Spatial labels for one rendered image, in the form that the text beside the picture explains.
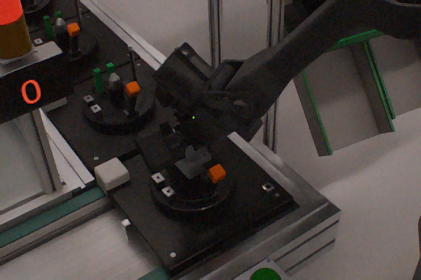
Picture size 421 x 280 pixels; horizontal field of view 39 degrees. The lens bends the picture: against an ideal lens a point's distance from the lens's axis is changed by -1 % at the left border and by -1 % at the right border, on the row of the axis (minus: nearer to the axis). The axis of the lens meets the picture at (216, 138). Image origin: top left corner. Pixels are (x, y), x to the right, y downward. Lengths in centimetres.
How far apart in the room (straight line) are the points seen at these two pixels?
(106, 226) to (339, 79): 47
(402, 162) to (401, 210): 13
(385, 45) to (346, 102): 15
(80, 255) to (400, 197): 59
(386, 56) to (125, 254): 58
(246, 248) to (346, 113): 30
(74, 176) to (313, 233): 42
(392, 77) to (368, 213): 25
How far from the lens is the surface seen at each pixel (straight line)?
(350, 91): 106
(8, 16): 79
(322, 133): 98
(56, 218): 101
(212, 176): 87
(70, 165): 108
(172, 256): 90
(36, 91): 85
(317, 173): 117
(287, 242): 93
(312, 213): 97
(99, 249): 100
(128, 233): 97
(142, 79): 122
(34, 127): 95
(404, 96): 114
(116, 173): 100
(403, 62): 115
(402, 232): 110
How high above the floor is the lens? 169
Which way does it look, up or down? 43 degrees down
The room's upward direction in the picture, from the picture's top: 2 degrees counter-clockwise
